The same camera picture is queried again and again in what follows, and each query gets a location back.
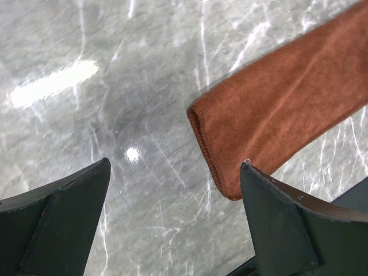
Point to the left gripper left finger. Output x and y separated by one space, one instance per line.
50 230

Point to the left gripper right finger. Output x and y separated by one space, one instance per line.
295 233

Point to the brown towel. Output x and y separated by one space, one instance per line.
269 110

